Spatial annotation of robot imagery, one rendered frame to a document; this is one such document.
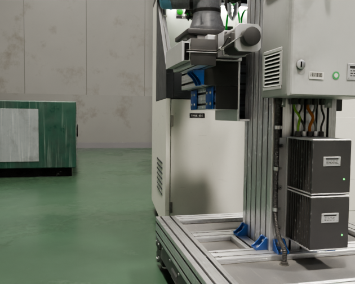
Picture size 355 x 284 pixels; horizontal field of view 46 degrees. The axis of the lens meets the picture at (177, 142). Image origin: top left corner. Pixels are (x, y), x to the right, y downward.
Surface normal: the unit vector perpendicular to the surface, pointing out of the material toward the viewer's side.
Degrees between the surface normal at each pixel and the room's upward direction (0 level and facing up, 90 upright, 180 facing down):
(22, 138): 90
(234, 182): 90
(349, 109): 90
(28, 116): 90
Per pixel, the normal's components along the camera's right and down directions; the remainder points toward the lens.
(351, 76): 0.23, 0.07
